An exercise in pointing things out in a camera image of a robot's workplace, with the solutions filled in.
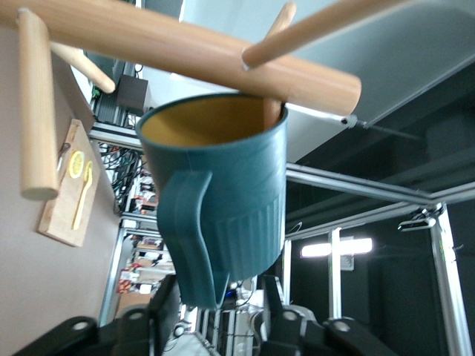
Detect large white panel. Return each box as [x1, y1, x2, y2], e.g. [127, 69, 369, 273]
[177, 0, 475, 164]

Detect bright rectangular light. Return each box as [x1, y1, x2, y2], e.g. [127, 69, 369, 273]
[300, 237, 373, 259]

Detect yellow plastic fork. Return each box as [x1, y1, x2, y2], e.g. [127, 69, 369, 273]
[71, 160, 94, 231]

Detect cluttered metal shelf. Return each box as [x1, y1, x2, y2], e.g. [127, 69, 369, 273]
[117, 211, 176, 297]

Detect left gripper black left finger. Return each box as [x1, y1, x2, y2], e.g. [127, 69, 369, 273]
[14, 274, 183, 356]

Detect teal cup yellow inside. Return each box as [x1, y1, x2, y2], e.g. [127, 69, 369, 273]
[135, 92, 289, 311]

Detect dark box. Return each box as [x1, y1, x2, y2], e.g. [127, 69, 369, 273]
[115, 73, 150, 113]

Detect metal cutting board handle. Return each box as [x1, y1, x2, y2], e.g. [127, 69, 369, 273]
[55, 142, 73, 174]

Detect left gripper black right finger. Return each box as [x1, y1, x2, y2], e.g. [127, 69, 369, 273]
[258, 275, 395, 356]

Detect aluminium frame beams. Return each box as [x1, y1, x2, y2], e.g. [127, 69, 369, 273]
[284, 162, 475, 356]

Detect wooden cup rack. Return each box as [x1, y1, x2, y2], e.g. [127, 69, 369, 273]
[0, 0, 413, 202]

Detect bamboo cutting board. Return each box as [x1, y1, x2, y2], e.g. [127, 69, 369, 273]
[36, 118, 101, 248]

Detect brown table cover sheet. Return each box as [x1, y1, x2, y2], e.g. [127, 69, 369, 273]
[0, 25, 125, 356]

